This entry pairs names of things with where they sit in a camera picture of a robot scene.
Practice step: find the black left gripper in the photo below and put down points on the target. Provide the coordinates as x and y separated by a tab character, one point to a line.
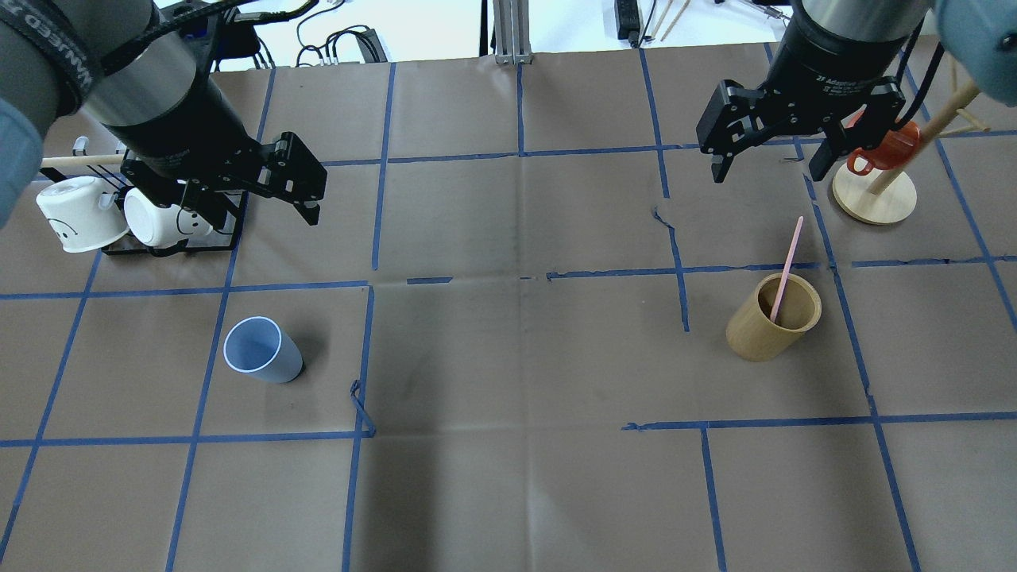
184	135

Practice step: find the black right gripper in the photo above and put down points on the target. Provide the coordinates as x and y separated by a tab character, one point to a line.
834	65

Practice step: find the pink chopstick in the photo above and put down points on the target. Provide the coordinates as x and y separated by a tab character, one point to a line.
786	270

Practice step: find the light blue plastic cup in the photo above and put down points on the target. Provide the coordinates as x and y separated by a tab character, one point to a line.
261	348

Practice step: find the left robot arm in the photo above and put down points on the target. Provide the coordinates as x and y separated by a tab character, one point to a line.
144	74

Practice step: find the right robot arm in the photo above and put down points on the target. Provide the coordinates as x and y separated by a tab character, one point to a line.
829	76

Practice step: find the wooden mug tree stand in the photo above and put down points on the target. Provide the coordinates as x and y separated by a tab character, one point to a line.
888	197

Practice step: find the orange mug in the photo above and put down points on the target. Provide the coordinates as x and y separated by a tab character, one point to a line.
897	149

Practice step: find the wooden chopstick on desk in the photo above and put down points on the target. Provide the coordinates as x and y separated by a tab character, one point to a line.
674	20

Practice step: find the bamboo cylinder holder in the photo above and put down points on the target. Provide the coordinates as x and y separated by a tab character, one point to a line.
751	335

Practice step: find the black power adapter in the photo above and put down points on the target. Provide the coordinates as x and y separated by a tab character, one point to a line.
628	23

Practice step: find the white smiley mug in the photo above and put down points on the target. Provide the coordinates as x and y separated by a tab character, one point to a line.
82	215

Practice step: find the black wire mug rack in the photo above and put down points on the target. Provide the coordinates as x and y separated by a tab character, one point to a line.
121	171

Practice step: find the aluminium frame post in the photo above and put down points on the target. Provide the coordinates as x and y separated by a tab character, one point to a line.
511	32

